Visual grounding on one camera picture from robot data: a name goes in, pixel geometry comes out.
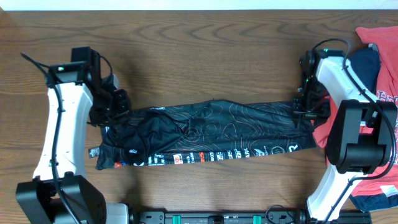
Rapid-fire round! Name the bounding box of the black orange-patterned cycling jersey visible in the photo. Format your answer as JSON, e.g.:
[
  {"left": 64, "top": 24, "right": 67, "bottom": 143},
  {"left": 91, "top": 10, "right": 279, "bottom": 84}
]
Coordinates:
[{"left": 88, "top": 100, "right": 316, "bottom": 170}]

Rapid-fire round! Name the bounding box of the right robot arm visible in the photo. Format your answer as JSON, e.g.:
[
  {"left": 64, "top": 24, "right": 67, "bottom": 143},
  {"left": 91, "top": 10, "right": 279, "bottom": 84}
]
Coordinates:
[{"left": 293, "top": 48, "right": 397, "bottom": 223}]

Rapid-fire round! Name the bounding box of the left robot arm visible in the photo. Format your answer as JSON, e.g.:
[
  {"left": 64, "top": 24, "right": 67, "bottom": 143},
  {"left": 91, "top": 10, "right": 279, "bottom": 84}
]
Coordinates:
[{"left": 16, "top": 62, "right": 129, "bottom": 223}]

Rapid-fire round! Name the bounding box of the navy blue garment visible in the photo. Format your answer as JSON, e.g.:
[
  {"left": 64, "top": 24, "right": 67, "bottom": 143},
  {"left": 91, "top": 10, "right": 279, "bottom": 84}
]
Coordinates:
[{"left": 349, "top": 48, "right": 397, "bottom": 212}]

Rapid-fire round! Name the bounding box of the red printed t-shirt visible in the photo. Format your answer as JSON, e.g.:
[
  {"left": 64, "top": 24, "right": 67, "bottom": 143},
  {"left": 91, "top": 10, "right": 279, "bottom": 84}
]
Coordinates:
[{"left": 312, "top": 26, "right": 398, "bottom": 197}]

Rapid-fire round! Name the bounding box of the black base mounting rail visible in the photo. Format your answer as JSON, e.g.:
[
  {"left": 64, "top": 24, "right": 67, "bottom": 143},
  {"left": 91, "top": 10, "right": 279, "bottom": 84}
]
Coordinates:
[{"left": 138, "top": 210, "right": 373, "bottom": 224}]

